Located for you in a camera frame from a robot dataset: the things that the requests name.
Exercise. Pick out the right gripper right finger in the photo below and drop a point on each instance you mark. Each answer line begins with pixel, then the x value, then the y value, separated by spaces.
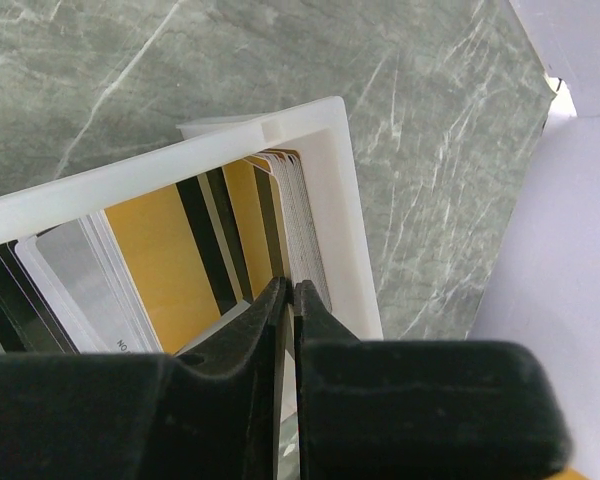
pixel 420 409

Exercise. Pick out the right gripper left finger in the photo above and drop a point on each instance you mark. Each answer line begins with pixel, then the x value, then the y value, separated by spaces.
pixel 210 413

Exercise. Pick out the gold credit card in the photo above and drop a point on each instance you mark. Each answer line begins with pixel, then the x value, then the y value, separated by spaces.
pixel 256 203

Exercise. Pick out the gold card in tray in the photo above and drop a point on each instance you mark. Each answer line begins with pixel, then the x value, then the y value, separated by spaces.
pixel 171 253

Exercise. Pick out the white card in tray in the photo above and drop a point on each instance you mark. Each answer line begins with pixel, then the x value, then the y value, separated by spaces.
pixel 80 271

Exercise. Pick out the black card in tray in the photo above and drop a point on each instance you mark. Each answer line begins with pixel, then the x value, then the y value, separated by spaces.
pixel 27 322

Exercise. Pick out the white card tray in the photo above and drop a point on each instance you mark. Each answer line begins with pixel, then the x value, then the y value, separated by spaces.
pixel 320 200

